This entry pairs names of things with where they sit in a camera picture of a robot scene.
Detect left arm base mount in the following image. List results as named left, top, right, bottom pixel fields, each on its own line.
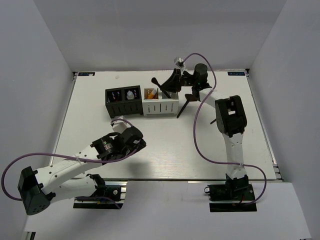
left=73, top=174, right=127, bottom=210

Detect black slotted organizer box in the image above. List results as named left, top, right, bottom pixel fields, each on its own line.
left=105, top=85, right=144, bottom=119

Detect clear plastic bottle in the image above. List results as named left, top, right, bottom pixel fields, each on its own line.
left=126, top=90, right=135, bottom=100

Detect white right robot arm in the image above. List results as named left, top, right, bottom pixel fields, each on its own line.
left=159, top=61, right=249, bottom=200

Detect black fan makeup brush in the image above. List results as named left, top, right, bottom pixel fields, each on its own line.
left=176, top=93, right=198, bottom=119

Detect white slotted organizer box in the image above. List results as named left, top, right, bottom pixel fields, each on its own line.
left=142, top=88, right=179, bottom=116

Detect orange sunscreen tube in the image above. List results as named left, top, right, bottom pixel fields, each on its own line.
left=147, top=88, right=158, bottom=100

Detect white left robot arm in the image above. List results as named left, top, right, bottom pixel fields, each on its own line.
left=18, top=126, right=147, bottom=216

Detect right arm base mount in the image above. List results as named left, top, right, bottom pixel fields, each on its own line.
left=203, top=184, right=257, bottom=213

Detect black round makeup brush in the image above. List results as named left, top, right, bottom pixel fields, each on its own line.
left=151, top=77, right=171, bottom=99

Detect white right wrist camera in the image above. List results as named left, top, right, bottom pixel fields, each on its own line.
left=174, top=57, right=186, bottom=73

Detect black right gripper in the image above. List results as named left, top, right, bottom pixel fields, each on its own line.
left=160, top=68, right=198, bottom=93

